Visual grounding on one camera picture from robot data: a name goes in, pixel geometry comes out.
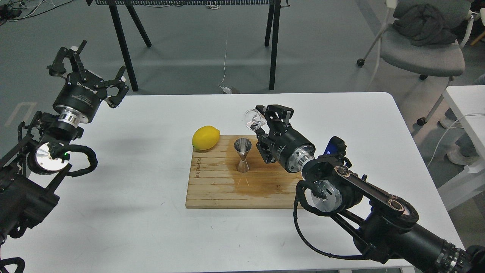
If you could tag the black metal table frame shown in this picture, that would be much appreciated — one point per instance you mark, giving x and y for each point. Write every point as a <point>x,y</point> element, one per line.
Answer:
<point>167,44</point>

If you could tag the wooden cutting board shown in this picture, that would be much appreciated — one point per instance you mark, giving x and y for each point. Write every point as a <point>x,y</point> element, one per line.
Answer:
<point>215,183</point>

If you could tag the clear glass cup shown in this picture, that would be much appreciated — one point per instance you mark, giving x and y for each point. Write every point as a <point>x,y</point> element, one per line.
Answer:
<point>254,120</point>

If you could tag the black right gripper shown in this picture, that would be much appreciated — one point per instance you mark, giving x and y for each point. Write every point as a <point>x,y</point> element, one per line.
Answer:
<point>288,147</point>

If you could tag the steel jigger measuring cup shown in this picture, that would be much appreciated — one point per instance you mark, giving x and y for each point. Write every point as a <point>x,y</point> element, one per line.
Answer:
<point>242,147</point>

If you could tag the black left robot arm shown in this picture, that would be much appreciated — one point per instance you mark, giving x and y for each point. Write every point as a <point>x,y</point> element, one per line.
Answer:
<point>44,155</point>

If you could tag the white side table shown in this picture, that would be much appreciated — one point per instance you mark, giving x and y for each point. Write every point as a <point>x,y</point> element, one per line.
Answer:
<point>467,106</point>

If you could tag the yellow lemon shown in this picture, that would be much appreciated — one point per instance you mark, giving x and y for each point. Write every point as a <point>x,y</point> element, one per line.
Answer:
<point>205,138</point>

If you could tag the grey office chair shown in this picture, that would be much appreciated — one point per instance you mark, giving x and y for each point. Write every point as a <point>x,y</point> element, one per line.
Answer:
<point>429,60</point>

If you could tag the dark grey jacket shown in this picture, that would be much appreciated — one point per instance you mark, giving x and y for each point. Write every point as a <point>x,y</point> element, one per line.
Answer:
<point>424,25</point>

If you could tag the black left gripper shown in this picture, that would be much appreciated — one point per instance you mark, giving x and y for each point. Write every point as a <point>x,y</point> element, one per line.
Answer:
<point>79,91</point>

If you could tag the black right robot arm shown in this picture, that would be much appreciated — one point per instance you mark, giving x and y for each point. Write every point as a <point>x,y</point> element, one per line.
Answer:
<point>383,226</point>

